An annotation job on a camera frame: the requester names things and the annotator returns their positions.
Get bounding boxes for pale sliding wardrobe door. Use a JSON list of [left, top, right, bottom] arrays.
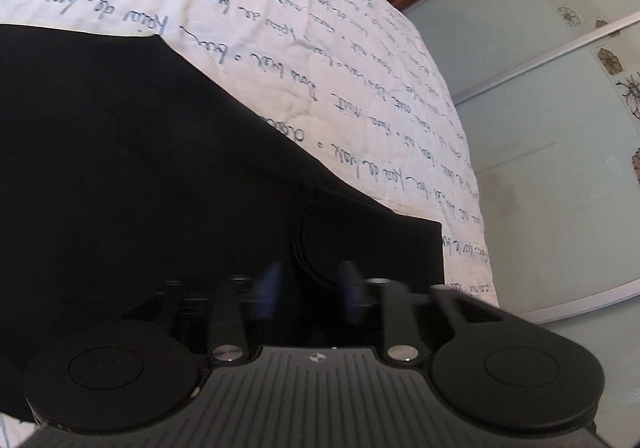
[[400, 0, 640, 448]]

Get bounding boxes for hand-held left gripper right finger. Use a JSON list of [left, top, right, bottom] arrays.
[[336, 260, 483, 365]]

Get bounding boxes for black pants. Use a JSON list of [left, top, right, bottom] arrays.
[[0, 23, 447, 425]]

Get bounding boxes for white script-print bed blanket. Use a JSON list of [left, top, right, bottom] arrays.
[[0, 0, 501, 434]]

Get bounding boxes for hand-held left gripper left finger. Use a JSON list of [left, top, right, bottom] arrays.
[[124, 262, 288, 367]]

